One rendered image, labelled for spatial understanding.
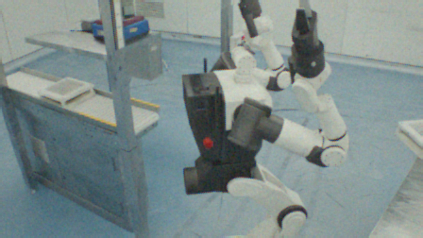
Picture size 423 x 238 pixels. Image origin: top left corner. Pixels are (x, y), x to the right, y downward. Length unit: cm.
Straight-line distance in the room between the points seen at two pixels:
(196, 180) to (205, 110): 34
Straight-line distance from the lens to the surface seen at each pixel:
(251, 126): 114
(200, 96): 125
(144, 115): 203
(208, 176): 147
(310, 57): 99
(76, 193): 268
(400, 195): 157
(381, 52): 533
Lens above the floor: 175
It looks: 29 degrees down
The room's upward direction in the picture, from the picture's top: 1 degrees counter-clockwise
